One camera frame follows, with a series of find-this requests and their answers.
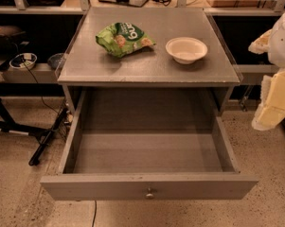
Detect black bag on shelf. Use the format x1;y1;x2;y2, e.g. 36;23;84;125
0;26;28;67

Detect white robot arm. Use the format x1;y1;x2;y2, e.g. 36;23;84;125
248;12;285;131

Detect black stand legs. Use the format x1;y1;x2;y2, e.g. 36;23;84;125
0;98;67;166

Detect grey wooden cabinet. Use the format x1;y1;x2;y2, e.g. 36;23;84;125
54;6;244;118

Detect white bowl with cable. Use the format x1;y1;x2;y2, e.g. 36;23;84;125
9;53;37;70

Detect white paper bowl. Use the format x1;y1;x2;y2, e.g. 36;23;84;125
166;37;208;64

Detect metal top drawer knob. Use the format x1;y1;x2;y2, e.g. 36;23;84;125
145;188;154;200

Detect black floor cable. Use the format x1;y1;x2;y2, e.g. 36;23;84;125
91;200;98;227

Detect dark round dish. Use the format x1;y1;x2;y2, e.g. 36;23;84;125
47;53;64;69

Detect green snack bag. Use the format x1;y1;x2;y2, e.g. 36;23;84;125
96;23;156;58

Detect grey top drawer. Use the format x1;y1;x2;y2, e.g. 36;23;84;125
41;88;258;201

